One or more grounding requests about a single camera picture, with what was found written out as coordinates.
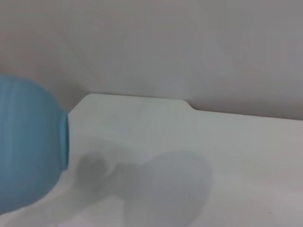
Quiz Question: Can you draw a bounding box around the blue ceramic bowl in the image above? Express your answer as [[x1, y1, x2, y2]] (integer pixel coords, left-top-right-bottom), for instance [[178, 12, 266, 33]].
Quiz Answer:
[[0, 74, 70, 211]]

